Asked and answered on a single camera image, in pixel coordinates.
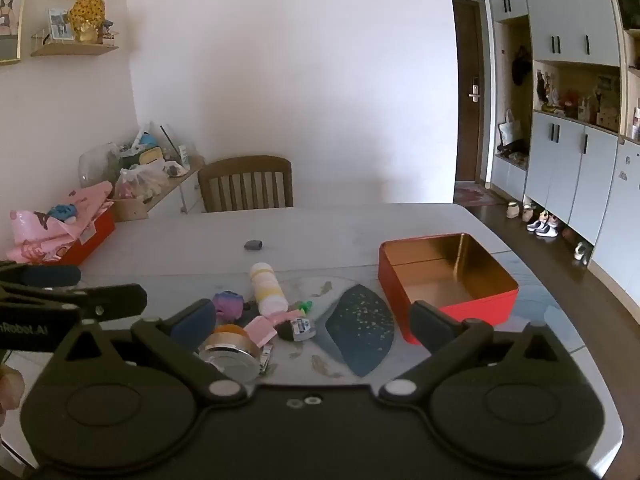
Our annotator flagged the white bottle with yellow band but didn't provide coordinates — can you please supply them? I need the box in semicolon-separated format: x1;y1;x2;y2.
249;262;290;317

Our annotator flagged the pink card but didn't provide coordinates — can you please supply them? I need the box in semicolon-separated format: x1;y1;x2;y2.
243;315;279;347

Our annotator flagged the dark speckled fan-shaped mat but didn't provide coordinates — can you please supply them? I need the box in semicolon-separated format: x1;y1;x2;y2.
325;284;396;379

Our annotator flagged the white tote bag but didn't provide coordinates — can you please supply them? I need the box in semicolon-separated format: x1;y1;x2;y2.
498;108;524;147

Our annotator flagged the framed figure picture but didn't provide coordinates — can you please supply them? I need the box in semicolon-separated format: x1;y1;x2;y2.
0;0;24;66

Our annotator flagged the pink eraser strip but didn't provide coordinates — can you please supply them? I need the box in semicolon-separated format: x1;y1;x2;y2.
264;308;307;329

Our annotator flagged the green and cream pouch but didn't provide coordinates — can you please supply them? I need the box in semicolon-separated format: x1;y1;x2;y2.
120;144;167;167

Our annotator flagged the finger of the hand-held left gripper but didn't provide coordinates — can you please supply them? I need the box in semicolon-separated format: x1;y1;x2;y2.
0;260;82;289
0;283;148;321

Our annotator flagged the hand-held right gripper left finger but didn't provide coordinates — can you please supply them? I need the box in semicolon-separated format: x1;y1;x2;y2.
42;299;248;402

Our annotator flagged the red tin box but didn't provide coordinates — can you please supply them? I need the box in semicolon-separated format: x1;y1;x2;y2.
377;232;521;346

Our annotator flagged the patterned door mat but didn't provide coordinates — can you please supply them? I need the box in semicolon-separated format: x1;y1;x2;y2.
453;183;507;206

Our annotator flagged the row of shelf figurines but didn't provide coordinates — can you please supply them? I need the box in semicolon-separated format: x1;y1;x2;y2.
535;67;621;129

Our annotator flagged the small photo frame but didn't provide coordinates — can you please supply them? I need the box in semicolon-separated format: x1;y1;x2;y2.
47;7;74;41

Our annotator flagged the wooden wall shelf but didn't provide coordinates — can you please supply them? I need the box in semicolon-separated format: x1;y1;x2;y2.
31;30;120;58

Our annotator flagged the grey wall cabinet unit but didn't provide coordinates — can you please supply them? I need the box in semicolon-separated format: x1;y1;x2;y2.
487;0;640;322

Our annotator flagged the pink printed cloth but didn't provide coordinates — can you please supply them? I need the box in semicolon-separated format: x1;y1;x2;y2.
9;181;115;264

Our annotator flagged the wooden chair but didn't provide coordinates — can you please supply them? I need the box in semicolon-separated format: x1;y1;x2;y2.
197;155;294;213

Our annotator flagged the small black labelled item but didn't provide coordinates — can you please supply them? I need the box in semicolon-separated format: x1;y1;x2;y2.
276;317;317;344

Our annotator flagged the clear plastic bag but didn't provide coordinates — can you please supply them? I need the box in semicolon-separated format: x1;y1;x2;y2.
78;142;122;187

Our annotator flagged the purple toy figure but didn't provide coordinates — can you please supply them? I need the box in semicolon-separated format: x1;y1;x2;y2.
212;290;247;322

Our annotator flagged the red storage box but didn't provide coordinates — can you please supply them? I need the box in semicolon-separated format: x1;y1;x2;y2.
47;209;117;266

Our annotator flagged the blue soft toy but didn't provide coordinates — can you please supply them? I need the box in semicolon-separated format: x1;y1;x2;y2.
49;203;82;224

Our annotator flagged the plastic bag of items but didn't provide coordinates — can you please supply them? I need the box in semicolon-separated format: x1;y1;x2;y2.
114;164;171;201

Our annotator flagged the brown door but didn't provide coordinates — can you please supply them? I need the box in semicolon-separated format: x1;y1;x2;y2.
452;0;489;184

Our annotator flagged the gold ornament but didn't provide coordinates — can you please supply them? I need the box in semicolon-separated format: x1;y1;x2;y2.
67;0;107;44

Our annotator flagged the dark hanging bag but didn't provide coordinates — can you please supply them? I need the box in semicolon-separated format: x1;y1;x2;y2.
510;44;532;87

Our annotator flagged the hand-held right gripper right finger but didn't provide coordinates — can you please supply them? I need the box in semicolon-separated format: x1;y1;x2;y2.
380;301;576;403

